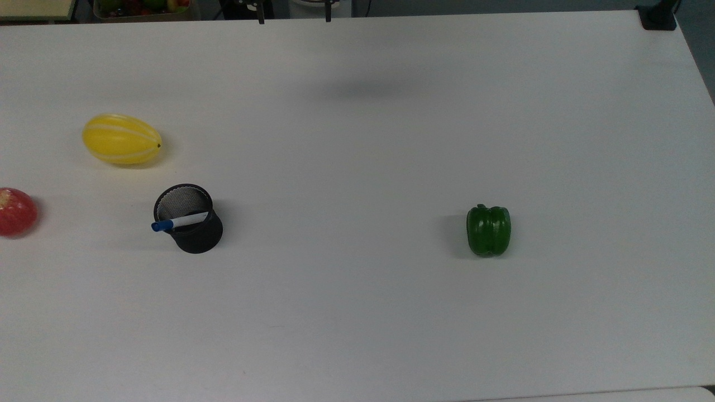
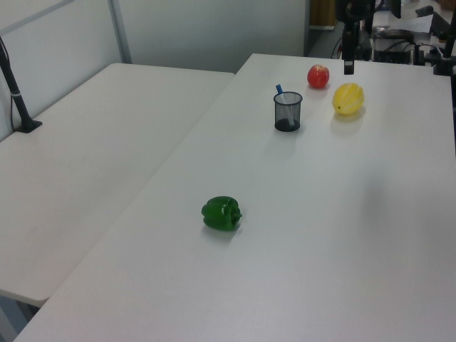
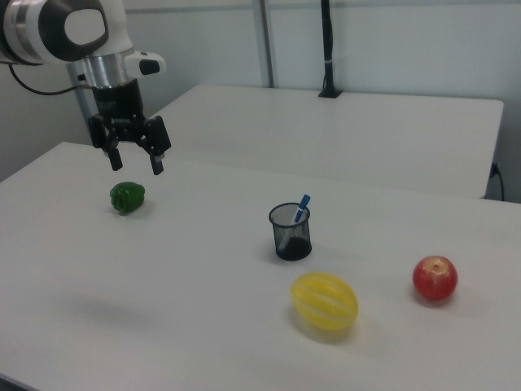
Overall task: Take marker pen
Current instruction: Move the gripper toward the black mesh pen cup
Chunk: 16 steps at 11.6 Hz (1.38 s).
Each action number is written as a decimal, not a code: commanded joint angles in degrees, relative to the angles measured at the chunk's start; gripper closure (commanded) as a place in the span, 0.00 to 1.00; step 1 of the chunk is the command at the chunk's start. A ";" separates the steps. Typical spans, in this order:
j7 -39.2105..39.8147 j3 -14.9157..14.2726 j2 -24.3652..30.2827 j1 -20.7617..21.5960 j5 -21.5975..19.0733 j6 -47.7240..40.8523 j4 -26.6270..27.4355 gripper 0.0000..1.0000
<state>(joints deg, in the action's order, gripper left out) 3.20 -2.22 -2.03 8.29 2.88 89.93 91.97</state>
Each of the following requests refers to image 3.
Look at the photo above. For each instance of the grey metal frame post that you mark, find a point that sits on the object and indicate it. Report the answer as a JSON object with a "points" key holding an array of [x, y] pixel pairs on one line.
{"points": [[82, 108]]}

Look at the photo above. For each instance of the green bell pepper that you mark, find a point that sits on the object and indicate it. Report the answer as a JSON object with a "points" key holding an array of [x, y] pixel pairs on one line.
{"points": [[127, 197]]}

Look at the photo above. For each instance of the black camera pole with base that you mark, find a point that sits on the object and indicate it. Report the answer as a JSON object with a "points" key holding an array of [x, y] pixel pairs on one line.
{"points": [[327, 45]]}

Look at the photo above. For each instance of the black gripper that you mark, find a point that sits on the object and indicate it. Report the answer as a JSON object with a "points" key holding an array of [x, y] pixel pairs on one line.
{"points": [[120, 108]]}

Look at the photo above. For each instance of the red apple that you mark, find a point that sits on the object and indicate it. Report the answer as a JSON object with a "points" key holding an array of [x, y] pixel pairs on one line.
{"points": [[434, 278]]}

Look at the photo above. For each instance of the yellow striped melon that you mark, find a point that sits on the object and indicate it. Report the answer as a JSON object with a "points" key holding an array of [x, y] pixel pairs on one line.
{"points": [[323, 300]]}

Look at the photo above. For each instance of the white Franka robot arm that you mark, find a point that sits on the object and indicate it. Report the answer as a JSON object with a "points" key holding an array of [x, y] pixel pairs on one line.
{"points": [[45, 28]]}

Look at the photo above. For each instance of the blue capped white marker pen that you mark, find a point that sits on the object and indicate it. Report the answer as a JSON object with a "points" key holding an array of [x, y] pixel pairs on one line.
{"points": [[301, 206]]}

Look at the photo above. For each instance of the white side table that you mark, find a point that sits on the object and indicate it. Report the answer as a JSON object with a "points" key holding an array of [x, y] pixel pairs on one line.
{"points": [[325, 134]]}

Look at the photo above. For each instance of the black mesh pen cup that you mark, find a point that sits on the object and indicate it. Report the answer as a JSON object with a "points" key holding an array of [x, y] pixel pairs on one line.
{"points": [[294, 244]]}

